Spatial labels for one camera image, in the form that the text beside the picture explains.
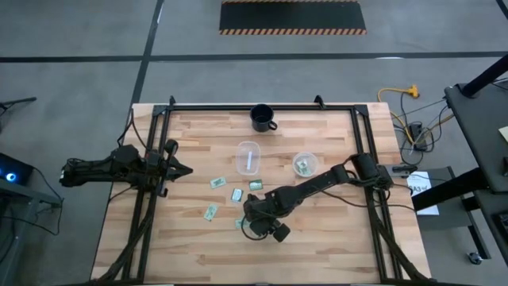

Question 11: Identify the black side table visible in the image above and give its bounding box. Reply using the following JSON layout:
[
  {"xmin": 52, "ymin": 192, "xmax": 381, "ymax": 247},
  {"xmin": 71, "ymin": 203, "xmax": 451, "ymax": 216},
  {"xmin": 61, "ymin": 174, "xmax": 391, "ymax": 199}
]
[{"xmin": 443, "ymin": 81, "xmax": 508, "ymax": 194}]

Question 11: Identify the black stand pole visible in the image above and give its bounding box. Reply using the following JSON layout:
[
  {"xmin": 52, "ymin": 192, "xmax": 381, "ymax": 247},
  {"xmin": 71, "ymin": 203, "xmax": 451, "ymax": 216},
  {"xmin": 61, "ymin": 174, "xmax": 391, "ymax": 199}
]
[{"xmin": 461, "ymin": 53, "xmax": 508, "ymax": 99}]

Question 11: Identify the black power strip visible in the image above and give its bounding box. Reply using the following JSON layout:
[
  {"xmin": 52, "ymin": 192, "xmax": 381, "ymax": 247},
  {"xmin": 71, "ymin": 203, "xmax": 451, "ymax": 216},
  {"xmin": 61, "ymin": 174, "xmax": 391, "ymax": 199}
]
[{"xmin": 408, "ymin": 122, "xmax": 429, "ymax": 152}]

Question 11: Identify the black tripod leg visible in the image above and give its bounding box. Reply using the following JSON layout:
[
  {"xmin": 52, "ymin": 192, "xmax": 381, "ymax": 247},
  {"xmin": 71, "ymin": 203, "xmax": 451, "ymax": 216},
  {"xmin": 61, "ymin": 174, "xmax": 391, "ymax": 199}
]
[{"xmin": 0, "ymin": 96, "xmax": 37, "ymax": 112}]

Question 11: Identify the black hazard-striped floor mat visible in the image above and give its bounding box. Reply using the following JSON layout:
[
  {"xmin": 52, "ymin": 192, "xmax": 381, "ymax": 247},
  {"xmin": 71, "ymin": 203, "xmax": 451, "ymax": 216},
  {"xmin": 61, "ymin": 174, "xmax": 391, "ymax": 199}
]
[{"xmin": 218, "ymin": 0, "xmax": 368, "ymax": 36}]

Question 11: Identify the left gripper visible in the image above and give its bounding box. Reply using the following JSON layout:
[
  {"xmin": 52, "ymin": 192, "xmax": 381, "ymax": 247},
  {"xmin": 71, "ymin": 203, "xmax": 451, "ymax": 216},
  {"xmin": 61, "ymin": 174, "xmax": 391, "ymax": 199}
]
[{"xmin": 144, "ymin": 138, "xmax": 194, "ymax": 199}]

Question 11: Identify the dark enamel mug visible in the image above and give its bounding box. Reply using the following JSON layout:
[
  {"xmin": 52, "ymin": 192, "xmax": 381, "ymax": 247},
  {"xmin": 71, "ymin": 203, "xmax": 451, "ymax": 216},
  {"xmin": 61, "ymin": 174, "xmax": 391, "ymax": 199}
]
[{"xmin": 248, "ymin": 103, "xmax": 279, "ymax": 133}]

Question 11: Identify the round clear plastic container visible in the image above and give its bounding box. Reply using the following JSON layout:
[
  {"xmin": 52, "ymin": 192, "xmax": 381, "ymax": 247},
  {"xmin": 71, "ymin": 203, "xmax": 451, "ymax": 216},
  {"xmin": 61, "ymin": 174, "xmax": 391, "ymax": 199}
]
[{"xmin": 291, "ymin": 152, "xmax": 320, "ymax": 179}]

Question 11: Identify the black aluminium rig frame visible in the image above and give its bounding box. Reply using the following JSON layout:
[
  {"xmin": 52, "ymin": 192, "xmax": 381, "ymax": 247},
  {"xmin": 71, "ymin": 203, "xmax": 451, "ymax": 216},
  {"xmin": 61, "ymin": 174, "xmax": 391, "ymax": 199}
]
[{"xmin": 90, "ymin": 95, "xmax": 433, "ymax": 286}]

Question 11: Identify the black stand beam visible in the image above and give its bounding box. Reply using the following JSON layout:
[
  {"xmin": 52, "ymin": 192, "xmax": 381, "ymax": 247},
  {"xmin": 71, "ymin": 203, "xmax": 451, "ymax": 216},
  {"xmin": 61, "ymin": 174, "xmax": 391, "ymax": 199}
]
[{"xmin": 411, "ymin": 165, "xmax": 493, "ymax": 260}]

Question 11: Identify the rectangular clear plastic container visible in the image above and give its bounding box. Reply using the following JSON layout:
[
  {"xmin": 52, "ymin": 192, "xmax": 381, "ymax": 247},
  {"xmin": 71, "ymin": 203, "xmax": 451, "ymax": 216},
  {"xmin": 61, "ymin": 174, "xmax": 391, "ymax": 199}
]
[{"xmin": 235, "ymin": 141, "xmax": 262, "ymax": 177}]

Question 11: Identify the black cable bundle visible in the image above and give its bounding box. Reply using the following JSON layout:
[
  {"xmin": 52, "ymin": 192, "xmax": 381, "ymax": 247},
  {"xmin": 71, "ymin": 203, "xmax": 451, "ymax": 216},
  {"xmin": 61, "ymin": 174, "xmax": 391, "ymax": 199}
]
[
  {"xmin": 368, "ymin": 190, "xmax": 432, "ymax": 284},
  {"xmin": 93, "ymin": 186, "xmax": 155, "ymax": 284}
]

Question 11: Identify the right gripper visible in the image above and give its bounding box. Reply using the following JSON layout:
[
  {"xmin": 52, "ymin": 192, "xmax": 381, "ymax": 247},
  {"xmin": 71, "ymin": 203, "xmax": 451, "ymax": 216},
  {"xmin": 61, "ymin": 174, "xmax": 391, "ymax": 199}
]
[{"xmin": 242, "ymin": 190, "xmax": 291, "ymax": 243}]

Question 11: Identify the grey metal stand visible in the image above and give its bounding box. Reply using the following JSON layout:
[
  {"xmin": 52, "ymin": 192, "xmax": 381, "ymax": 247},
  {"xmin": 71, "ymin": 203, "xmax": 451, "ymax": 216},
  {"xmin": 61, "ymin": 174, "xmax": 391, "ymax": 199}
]
[{"xmin": 0, "ymin": 178, "xmax": 64, "ymax": 286}]

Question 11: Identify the yellow extension cord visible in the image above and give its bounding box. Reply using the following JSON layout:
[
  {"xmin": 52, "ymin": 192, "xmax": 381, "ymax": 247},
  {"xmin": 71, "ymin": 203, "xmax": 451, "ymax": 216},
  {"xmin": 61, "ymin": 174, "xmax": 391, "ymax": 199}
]
[{"xmin": 376, "ymin": 84, "xmax": 421, "ymax": 148}]

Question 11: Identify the white paper sheet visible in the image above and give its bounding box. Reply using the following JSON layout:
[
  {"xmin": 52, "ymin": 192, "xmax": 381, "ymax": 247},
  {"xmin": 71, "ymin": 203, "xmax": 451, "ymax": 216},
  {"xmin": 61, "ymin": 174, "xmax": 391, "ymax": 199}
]
[{"xmin": 406, "ymin": 170, "xmax": 441, "ymax": 216}]

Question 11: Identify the black device with blue light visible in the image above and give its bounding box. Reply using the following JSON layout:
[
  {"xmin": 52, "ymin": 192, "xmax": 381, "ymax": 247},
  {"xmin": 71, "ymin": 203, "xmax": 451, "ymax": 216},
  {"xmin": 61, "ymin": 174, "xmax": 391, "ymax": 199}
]
[{"xmin": 0, "ymin": 153, "xmax": 35, "ymax": 187}]

